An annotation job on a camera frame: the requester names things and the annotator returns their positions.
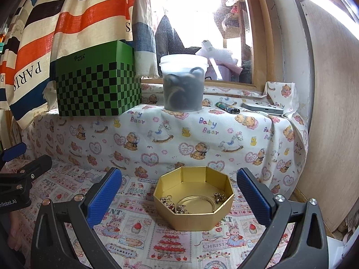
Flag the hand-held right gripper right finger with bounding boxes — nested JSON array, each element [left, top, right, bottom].
[[236, 167, 328, 269]]

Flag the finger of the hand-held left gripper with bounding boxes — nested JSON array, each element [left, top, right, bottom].
[[0, 155, 53, 187], [0, 142, 27, 169]]

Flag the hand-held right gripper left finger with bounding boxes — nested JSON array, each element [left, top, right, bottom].
[[30, 167, 123, 269]]

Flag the gold octagonal box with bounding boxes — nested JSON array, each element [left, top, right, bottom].
[[153, 166, 235, 231]]

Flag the person's left hand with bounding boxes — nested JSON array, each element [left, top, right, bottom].
[[7, 213, 33, 261]]

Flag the pink printed mat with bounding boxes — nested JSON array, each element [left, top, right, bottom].
[[6, 157, 298, 269]]

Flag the flat white grey device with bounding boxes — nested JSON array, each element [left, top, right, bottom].
[[242, 101, 284, 115]]

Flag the patterned lighter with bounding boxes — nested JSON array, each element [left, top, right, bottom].
[[215, 102, 241, 115]]

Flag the bear print white cloth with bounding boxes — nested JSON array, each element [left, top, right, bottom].
[[21, 81, 309, 191]]

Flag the green checkered box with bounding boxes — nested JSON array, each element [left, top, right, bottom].
[[55, 40, 142, 117]]

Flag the striped woven curtain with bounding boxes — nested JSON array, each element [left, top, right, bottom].
[[0, 0, 137, 129]]

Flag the brown wooden board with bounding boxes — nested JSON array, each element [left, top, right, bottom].
[[292, 0, 359, 234]]

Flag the translucent plastic container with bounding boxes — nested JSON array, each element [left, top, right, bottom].
[[159, 54, 209, 112]]

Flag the pink cloth bundle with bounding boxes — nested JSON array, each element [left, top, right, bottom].
[[195, 41, 243, 80]]

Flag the pastel plaid curtain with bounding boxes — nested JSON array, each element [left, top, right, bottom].
[[132, 0, 161, 79]]

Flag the dark cloth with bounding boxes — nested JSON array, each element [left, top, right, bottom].
[[154, 14, 197, 60]]

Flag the wooden window frame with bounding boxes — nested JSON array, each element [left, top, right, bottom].
[[140, 0, 284, 92]]

